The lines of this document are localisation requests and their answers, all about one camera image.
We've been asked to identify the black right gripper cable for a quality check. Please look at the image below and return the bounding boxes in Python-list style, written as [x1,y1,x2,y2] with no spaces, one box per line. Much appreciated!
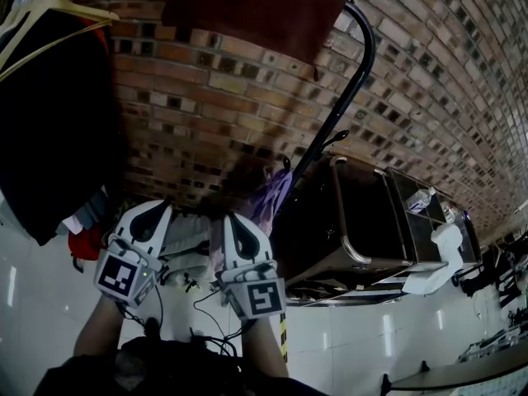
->
[192,287,244,356]

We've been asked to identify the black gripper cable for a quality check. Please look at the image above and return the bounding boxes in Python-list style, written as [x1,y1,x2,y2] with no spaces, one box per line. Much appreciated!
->
[192,287,244,356]
[117,277,165,334]

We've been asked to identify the clear plastic bottle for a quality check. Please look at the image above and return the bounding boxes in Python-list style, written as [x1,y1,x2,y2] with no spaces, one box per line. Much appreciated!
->
[405,186,437,215]

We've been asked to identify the person's dark clothing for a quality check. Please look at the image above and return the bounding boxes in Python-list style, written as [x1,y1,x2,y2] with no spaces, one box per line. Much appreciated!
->
[35,335,329,396]

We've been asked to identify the red fabric item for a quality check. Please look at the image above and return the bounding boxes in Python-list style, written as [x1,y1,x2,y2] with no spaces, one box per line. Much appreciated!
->
[67,224,104,272]

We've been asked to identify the black equipment stand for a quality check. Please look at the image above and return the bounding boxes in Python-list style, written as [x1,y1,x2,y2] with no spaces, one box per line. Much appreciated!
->
[451,231,528,311]

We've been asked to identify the grey white fabric bundle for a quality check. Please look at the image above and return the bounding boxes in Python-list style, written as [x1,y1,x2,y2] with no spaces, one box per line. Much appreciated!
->
[158,215,216,285]

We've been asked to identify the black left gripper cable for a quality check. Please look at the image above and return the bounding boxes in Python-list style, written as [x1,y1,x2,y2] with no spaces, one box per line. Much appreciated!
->
[117,277,165,334]

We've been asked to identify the dark brown metal-framed cabinet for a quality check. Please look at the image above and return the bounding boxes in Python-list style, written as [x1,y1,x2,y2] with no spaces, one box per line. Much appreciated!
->
[271,153,414,301]

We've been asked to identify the person's left forearm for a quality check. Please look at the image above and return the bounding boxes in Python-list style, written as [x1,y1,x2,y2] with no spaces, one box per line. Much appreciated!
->
[73,294,125,359]

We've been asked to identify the grey folded clothes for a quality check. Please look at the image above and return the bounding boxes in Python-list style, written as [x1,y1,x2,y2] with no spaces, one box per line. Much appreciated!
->
[55,186,111,235]

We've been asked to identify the person's right forearm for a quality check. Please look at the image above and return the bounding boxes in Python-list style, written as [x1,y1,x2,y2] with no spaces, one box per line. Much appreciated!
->
[240,315,290,380]

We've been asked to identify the glass shelf unit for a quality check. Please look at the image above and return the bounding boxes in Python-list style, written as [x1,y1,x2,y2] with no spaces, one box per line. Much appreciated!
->
[382,166,484,274]

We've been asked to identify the cream clothes hanger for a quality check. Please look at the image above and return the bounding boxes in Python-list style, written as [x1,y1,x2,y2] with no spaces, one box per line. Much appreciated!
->
[0,17,113,83]
[0,0,121,37]

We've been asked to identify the white paper bundle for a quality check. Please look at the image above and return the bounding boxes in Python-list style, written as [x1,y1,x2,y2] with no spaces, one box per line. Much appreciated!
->
[401,222,464,296]

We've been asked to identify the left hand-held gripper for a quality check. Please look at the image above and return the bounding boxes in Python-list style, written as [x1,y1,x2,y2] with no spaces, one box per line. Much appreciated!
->
[94,198,174,309]

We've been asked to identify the grey table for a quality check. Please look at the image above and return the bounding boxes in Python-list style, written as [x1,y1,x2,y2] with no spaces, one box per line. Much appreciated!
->
[379,356,528,392]

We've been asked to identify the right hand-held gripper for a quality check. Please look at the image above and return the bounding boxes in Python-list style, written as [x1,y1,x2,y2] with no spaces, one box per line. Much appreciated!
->
[215,213,288,320]

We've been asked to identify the purple cloth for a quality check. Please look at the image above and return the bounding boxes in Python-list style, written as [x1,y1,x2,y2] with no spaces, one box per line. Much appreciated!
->
[246,168,295,239]

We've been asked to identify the yellow black striped tape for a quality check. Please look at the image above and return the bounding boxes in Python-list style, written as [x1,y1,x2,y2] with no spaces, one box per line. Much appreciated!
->
[279,313,289,365]

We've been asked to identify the black hanging garment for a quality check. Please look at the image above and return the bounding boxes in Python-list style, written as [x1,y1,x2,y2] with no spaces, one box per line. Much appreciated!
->
[0,9,127,248]

